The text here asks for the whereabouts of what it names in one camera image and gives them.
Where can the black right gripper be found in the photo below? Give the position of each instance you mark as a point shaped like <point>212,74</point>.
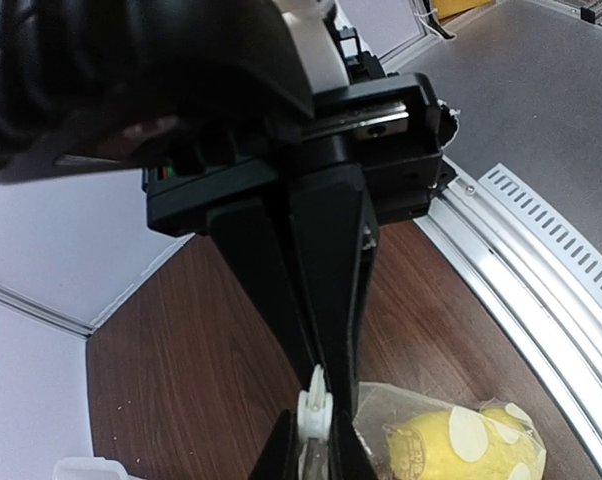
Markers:
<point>215,102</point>

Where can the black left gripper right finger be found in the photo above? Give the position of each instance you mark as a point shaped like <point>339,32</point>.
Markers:
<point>347,456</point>

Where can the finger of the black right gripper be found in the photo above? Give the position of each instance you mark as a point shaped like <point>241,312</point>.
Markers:
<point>253,245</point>
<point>331,217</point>

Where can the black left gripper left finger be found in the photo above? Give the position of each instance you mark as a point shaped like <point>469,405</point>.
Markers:
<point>279,457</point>

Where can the clear zip top bag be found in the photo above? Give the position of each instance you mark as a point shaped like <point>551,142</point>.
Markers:
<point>382,405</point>

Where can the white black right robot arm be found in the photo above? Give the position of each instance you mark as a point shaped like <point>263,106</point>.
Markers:
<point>251,126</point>

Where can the white zip slider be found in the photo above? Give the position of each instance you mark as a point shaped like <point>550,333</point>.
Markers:
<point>315,409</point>

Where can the yellow fake banana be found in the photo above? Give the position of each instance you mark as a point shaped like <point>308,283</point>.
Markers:
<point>498,441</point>

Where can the white plastic perforated basket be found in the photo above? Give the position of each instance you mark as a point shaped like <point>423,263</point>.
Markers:
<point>88,468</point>

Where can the left aluminium corner post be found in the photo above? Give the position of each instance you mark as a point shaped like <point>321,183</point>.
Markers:
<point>34,310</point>

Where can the aluminium front rail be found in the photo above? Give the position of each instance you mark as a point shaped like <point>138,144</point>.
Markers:
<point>538,276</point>

